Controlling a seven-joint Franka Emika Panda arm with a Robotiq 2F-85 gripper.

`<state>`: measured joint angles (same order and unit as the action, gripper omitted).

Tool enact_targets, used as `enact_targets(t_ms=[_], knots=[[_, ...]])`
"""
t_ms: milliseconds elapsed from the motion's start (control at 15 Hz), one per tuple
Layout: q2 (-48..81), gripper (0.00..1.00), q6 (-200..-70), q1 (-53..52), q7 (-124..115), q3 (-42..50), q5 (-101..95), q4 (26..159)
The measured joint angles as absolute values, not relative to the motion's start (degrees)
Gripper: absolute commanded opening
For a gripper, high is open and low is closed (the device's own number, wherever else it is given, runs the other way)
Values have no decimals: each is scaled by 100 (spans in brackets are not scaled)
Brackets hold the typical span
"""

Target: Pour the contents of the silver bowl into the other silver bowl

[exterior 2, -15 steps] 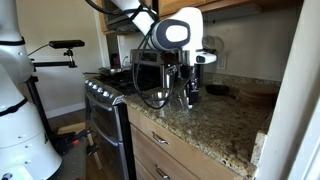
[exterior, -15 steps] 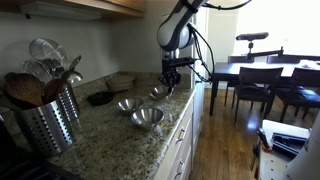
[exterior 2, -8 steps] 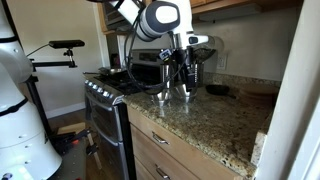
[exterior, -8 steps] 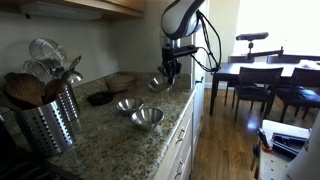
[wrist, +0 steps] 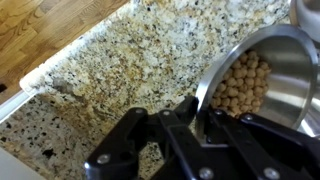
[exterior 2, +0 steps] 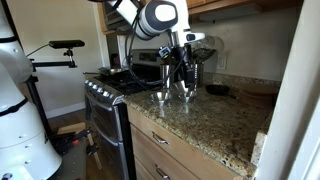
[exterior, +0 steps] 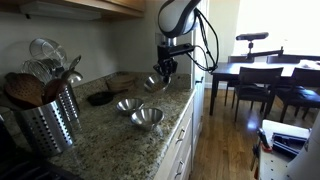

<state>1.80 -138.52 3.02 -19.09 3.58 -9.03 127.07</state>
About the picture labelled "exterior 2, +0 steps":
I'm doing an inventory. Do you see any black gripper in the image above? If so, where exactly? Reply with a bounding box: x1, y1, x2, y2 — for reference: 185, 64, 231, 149
172, 43, 196, 88

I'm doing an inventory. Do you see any small silver metal bowl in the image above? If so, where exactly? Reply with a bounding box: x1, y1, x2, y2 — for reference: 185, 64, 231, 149
178, 94, 198, 104

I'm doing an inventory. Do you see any large silver metal bowl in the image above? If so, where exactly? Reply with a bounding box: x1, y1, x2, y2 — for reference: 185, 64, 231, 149
149, 90, 173, 108

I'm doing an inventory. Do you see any brown wooden bowl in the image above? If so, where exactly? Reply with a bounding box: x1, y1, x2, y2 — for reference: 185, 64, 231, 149
238, 83, 279, 109

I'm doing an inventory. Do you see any black shallow dish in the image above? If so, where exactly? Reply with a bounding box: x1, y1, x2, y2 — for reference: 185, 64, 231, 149
205, 84, 238, 100

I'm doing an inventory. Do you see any dark frying pan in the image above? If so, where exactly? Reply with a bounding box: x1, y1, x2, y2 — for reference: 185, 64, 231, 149
83, 67, 126, 77

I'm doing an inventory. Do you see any wooden base cabinet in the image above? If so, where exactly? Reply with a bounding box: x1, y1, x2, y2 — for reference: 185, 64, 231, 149
126, 104, 244, 180

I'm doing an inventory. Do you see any steel range hood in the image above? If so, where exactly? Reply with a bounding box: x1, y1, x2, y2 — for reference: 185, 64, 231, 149
101, 0, 134, 34

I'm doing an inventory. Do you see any stainless steel stove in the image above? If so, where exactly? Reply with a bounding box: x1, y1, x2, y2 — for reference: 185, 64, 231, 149
83, 49, 164, 180

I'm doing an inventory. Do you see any white tall cabinet panel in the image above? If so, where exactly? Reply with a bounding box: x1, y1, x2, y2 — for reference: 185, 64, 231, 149
254, 0, 320, 180

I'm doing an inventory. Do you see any light wooden plank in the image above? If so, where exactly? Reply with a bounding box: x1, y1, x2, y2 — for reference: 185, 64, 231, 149
56, 121, 87, 136

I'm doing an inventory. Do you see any black red bar clamp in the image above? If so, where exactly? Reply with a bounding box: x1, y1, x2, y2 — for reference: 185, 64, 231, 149
49, 129, 93, 156

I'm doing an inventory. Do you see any perforated robot table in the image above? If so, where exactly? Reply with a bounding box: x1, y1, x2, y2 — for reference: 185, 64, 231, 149
49, 138, 88, 180

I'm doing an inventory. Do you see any white wall outlet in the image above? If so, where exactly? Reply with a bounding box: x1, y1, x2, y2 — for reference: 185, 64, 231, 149
216, 53, 228, 71

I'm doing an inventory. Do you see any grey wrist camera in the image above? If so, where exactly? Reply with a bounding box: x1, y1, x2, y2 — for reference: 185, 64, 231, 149
158, 45, 173, 59

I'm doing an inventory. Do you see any round wire strainer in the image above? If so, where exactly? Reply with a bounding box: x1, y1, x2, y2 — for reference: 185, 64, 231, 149
196, 34, 225, 64

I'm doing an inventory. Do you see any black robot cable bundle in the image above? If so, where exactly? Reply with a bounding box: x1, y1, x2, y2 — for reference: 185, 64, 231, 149
124, 9, 188, 91

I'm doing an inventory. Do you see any metal drawer handle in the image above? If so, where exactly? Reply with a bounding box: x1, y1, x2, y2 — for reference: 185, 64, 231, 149
154, 164, 172, 180
151, 131, 170, 146

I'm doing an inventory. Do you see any wooden wall cabinet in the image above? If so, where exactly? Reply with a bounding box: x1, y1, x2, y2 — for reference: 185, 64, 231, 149
96, 0, 304, 18

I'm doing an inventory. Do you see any black stereo camera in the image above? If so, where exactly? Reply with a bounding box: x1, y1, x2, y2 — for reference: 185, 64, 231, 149
48, 39, 86, 50

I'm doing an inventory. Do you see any black camera stand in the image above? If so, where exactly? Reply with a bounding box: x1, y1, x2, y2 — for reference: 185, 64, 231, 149
25, 48, 78, 141

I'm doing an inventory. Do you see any thin camera cable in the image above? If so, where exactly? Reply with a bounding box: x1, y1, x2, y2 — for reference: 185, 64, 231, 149
26, 43, 51, 58

